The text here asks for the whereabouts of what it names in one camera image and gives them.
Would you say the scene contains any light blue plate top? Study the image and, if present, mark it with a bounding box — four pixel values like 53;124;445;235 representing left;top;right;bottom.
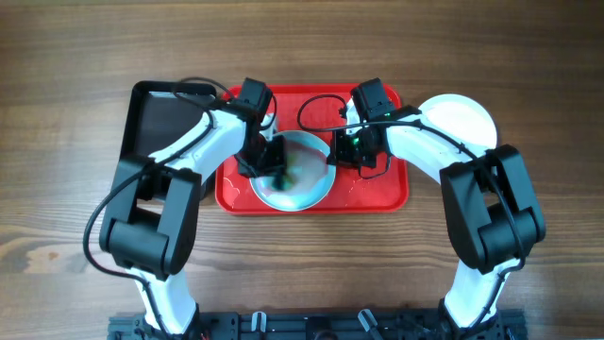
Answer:
249;130;336;213

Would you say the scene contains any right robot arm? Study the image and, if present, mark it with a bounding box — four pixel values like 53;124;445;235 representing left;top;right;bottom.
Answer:
330;105;545;339

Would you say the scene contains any red plastic tray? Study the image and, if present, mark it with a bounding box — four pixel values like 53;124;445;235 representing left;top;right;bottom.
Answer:
214;83;409;215

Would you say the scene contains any green yellow sponge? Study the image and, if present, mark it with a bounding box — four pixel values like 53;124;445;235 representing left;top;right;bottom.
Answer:
271;173;293;192

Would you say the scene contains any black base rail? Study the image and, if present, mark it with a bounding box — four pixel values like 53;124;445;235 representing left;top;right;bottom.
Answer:
107;309;529;340

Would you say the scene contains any white plate with stain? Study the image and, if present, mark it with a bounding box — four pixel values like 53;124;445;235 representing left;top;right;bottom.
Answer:
419;93;498;148

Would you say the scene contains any black cable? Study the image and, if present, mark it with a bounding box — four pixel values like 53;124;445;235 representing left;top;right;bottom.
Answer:
295;93;528;332
81;76;279;340

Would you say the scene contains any black plastic tray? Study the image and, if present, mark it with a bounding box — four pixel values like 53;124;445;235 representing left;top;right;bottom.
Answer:
119;79;219;201

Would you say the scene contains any right black cable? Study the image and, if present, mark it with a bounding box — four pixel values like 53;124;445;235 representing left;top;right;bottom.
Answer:
295;93;528;332

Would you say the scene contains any left black cable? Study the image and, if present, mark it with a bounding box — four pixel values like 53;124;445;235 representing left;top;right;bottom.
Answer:
81;76;279;340

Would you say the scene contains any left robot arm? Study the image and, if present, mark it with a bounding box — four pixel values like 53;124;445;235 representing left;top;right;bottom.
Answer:
91;107;277;339

